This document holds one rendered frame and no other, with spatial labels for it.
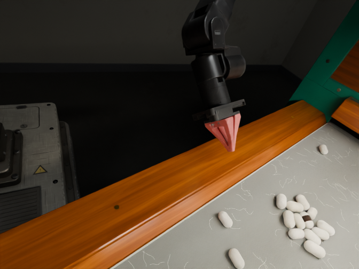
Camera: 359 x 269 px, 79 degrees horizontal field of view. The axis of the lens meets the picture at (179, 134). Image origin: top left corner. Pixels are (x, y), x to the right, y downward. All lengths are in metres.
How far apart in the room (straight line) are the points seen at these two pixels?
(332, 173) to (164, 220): 0.50
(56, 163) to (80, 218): 0.47
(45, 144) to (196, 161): 0.60
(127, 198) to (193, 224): 0.13
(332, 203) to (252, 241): 0.26
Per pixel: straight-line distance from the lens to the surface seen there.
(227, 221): 0.45
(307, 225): 0.55
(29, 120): 1.03
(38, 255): 0.39
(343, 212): 0.66
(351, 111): 0.88
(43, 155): 0.89
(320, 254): 0.53
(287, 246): 0.51
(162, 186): 0.44
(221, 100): 0.45
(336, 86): 0.94
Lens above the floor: 1.12
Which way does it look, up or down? 41 degrees down
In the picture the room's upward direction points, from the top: 17 degrees clockwise
